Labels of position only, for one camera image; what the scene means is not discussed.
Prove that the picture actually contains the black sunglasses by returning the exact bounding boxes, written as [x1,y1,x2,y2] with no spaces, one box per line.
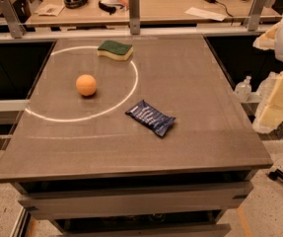
[99,0,125,15]

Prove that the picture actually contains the orange fruit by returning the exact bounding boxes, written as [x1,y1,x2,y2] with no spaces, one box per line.
[76,74,97,97]

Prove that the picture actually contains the green yellow sponge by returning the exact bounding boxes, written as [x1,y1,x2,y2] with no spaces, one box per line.
[97,40,133,61]

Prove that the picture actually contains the blue rxbar blueberry wrapper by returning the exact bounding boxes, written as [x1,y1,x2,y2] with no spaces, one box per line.
[125,100,176,137]

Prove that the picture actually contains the cabinet drawer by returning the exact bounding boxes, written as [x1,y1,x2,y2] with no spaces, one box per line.
[19,182,252,220]
[54,224,231,237]

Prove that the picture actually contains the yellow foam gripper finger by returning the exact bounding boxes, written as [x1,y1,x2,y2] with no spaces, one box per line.
[252,22,281,50]
[252,71,283,133]

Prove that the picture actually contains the clear plastic bottle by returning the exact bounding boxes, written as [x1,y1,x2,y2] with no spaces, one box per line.
[235,76,251,102]

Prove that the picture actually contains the middle metal bracket post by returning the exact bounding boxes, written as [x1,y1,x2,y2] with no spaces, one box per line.
[128,0,140,35]

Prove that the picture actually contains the lower cabinet drawer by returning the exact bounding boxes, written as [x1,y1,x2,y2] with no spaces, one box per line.
[54,224,231,237]

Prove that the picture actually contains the right metal bracket post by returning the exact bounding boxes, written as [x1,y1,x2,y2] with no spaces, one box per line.
[246,0,266,32]

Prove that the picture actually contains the white paper sheet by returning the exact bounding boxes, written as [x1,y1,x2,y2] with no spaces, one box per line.
[185,7,226,22]

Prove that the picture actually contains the upper cabinet drawer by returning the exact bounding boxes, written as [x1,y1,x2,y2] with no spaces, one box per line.
[19,182,252,220]

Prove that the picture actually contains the left metal bracket post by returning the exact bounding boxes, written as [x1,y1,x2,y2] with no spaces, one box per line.
[0,0,26,39]

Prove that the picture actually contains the metal bracket post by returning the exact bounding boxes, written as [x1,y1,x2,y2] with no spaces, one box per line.
[128,0,140,35]
[246,0,266,32]
[0,0,26,39]

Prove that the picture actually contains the small printed card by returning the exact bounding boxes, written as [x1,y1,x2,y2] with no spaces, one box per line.
[37,4,64,17]

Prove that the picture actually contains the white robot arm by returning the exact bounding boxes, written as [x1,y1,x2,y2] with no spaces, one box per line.
[252,17,283,133]

